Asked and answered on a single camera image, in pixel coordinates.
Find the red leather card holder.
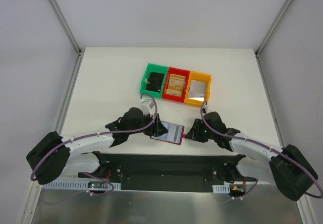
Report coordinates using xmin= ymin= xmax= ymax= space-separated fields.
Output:
xmin=150 ymin=121 xmax=185 ymax=145

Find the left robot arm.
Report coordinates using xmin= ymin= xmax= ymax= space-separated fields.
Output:
xmin=26 ymin=107 xmax=168 ymax=185

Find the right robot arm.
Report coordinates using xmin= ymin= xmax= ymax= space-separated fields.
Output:
xmin=186 ymin=111 xmax=322 ymax=201

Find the silver card in holder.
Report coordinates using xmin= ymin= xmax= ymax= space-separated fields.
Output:
xmin=167 ymin=124 xmax=183 ymax=144

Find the gold VIP card lower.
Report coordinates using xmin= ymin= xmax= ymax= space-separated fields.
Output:
xmin=166 ymin=88 xmax=183 ymax=97

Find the gold vip card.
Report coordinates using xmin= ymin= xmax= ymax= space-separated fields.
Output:
xmin=166 ymin=88 xmax=183 ymax=97
xmin=169 ymin=74 xmax=186 ymax=88

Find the silver VIP card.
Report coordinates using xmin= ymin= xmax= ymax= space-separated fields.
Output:
xmin=187 ymin=80 xmax=206 ymax=102

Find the black VIP card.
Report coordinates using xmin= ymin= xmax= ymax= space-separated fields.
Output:
xmin=146 ymin=72 xmax=164 ymax=92

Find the gold VIP card upper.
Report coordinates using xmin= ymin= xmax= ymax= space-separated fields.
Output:
xmin=169 ymin=74 xmax=186 ymax=88

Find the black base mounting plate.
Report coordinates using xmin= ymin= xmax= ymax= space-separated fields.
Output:
xmin=91 ymin=151 xmax=255 ymax=193

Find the yellow plastic bin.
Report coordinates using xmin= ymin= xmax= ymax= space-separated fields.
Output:
xmin=184 ymin=71 xmax=212 ymax=107

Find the green plastic bin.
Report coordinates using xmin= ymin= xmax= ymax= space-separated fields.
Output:
xmin=140 ymin=63 xmax=169 ymax=98

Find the red plastic bin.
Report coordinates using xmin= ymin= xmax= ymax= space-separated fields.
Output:
xmin=162 ymin=67 xmax=190 ymax=103

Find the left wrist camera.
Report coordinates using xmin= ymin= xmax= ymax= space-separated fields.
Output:
xmin=140 ymin=98 xmax=154 ymax=116

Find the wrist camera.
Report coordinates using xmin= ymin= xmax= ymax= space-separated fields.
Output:
xmin=140 ymin=98 xmax=154 ymax=116
xmin=201 ymin=102 xmax=211 ymax=114

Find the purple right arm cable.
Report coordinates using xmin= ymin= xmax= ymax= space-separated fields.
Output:
xmin=199 ymin=100 xmax=323 ymax=198

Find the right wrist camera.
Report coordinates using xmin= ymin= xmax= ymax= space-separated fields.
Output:
xmin=201 ymin=102 xmax=211 ymax=114

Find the right white cable duct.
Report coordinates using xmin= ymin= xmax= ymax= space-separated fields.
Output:
xmin=212 ymin=183 xmax=230 ymax=194

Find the white cable duct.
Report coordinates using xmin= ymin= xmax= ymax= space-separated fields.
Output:
xmin=212 ymin=183 xmax=230 ymax=194
xmin=42 ymin=180 xmax=122 ymax=191

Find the left white cable duct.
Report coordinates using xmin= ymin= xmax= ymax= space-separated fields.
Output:
xmin=42 ymin=180 xmax=122 ymax=191

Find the left aluminium frame post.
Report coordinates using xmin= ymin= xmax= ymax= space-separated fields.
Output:
xmin=47 ymin=0 xmax=82 ymax=55

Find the aluminium frame post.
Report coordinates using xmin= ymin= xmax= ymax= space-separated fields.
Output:
xmin=47 ymin=0 xmax=82 ymax=55
xmin=254 ymin=0 xmax=306 ymax=57

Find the right aluminium frame post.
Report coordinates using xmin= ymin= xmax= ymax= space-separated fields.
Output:
xmin=254 ymin=0 xmax=306 ymax=57

